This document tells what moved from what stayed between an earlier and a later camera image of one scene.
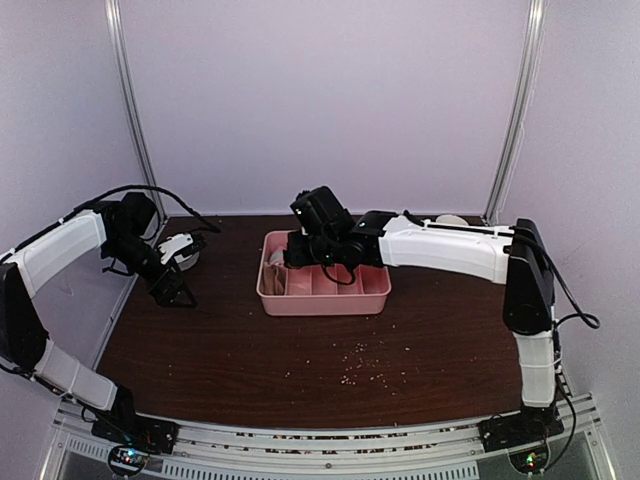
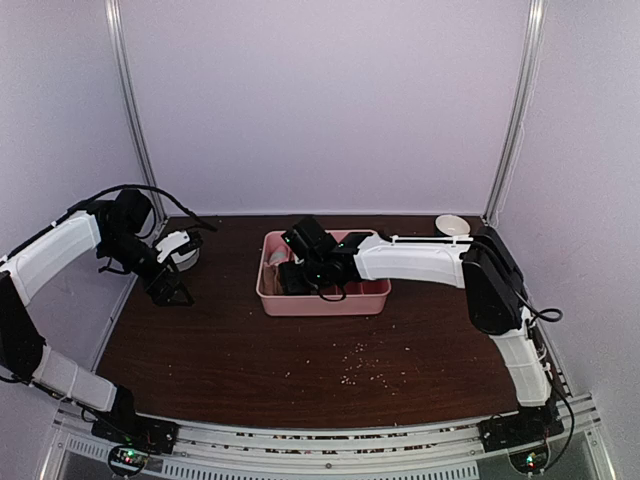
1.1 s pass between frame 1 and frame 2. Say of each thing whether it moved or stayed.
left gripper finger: stayed
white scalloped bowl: stayed
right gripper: moved
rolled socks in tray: stayed
